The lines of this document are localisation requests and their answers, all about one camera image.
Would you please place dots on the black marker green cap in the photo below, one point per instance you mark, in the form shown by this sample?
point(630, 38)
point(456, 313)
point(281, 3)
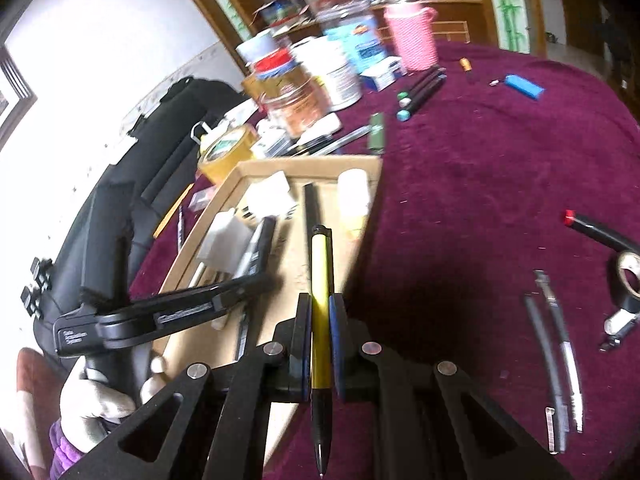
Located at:
point(422, 82)

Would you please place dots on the small clear plastic box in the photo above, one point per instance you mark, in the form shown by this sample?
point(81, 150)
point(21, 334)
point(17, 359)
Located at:
point(202, 199)

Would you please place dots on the black marker white print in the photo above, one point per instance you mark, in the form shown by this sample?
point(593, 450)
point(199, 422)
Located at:
point(595, 227)

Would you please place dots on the orange jar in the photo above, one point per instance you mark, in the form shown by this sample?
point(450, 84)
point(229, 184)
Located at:
point(292, 102)

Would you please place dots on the cardboard box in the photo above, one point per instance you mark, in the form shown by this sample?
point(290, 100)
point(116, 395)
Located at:
point(290, 275)

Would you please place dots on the black pen silver clip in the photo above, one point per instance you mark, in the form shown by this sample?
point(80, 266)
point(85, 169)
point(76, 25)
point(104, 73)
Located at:
point(567, 355)

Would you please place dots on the clear jar blue label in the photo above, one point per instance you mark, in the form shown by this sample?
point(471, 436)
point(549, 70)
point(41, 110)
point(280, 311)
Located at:
point(350, 25)

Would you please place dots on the purple velvet tablecloth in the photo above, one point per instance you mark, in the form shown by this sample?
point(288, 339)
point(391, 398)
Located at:
point(475, 170)

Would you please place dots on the pink knitted bottle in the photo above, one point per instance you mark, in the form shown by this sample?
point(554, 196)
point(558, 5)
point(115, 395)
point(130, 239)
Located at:
point(410, 35)

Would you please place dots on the bamboo painted panel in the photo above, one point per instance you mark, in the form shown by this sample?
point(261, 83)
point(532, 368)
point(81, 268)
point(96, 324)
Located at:
point(510, 0)

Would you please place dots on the black marker grey cap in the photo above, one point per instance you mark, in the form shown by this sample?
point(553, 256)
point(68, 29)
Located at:
point(425, 91)

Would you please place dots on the black bag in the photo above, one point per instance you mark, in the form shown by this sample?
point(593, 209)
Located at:
point(150, 160)

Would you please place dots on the yellow pen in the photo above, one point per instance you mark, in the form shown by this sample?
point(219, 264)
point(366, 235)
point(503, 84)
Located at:
point(320, 285)

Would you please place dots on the small yellow black tool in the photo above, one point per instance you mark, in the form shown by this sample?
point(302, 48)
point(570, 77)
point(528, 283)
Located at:
point(466, 66)

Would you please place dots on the long black pen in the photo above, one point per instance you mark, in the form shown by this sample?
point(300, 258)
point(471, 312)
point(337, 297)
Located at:
point(312, 210)

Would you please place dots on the person's left forearm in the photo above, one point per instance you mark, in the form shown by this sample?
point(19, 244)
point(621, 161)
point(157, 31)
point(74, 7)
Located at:
point(62, 455)

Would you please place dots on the clear tub red band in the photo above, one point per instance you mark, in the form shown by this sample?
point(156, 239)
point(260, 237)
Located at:
point(272, 62)

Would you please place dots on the black markers with teal caps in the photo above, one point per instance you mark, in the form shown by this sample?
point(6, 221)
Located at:
point(420, 102)

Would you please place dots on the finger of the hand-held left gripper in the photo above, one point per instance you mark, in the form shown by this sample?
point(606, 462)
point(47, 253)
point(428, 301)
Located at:
point(210, 300)

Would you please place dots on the person's left hand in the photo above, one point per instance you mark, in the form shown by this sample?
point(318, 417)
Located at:
point(100, 405)

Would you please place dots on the tall white charger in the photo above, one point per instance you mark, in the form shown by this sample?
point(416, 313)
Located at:
point(225, 237)

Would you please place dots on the white jar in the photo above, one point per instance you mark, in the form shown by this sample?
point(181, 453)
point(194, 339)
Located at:
point(332, 77)

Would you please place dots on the square white charger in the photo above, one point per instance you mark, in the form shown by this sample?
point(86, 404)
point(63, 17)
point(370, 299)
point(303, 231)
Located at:
point(272, 197)

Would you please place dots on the white eraser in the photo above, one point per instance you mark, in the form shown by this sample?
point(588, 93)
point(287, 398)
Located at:
point(320, 126)

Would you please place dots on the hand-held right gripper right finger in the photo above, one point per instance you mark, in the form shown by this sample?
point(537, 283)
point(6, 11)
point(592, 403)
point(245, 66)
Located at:
point(337, 345)

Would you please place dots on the white grey round tin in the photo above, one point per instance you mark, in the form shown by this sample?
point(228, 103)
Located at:
point(255, 45)

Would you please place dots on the yellow tape roll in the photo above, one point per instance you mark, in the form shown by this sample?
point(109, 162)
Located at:
point(227, 152)

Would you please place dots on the green lighter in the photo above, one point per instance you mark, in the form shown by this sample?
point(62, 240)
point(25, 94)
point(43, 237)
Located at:
point(377, 132)

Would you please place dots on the small white carton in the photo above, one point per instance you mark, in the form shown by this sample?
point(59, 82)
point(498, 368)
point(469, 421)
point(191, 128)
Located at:
point(270, 142)

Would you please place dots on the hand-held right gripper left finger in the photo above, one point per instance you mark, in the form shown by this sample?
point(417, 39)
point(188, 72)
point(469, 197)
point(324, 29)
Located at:
point(306, 345)

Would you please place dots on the dark picture frame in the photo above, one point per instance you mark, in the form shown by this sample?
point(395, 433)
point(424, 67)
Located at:
point(15, 85)

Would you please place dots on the small blue white box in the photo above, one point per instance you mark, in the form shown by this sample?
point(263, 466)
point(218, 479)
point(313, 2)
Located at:
point(382, 75)

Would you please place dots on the blue lighter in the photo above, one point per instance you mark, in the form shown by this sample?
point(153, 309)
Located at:
point(525, 86)

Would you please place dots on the black tape roll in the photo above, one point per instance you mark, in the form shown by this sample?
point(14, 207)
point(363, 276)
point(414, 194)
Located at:
point(622, 300)

